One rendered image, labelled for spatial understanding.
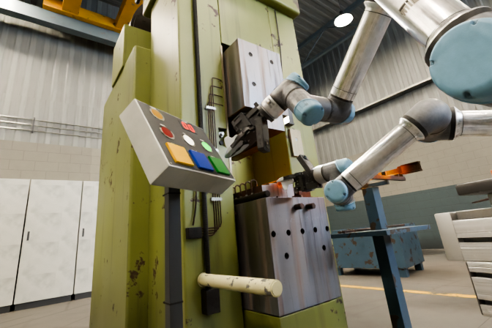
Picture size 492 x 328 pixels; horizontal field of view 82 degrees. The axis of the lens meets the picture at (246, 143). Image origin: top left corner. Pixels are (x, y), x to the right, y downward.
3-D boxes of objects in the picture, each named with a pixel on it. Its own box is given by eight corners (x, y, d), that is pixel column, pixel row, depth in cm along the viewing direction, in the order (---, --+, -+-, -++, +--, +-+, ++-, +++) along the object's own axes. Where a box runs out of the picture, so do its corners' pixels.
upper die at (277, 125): (285, 131, 149) (282, 114, 152) (255, 125, 137) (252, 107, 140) (239, 153, 180) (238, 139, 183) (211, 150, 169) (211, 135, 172)
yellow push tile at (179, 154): (194, 165, 83) (184, 146, 87) (176, 161, 77) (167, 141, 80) (190, 169, 83) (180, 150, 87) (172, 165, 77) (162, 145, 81)
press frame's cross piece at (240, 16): (274, 62, 185) (266, 4, 200) (221, 42, 161) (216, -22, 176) (237, 91, 218) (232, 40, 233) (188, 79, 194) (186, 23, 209)
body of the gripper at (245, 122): (239, 129, 103) (263, 106, 100) (252, 146, 98) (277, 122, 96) (228, 124, 96) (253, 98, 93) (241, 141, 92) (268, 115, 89)
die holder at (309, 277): (341, 296, 128) (323, 197, 142) (280, 317, 106) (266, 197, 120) (263, 286, 170) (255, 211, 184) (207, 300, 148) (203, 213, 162)
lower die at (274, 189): (294, 199, 138) (292, 181, 140) (263, 199, 126) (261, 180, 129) (244, 210, 169) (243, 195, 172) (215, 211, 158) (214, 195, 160)
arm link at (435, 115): (468, 103, 81) (337, 212, 90) (460, 116, 91) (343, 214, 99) (433, 80, 87) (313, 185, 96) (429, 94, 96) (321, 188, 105)
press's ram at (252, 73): (299, 118, 159) (289, 58, 172) (244, 105, 137) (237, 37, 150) (255, 141, 191) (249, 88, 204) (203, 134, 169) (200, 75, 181)
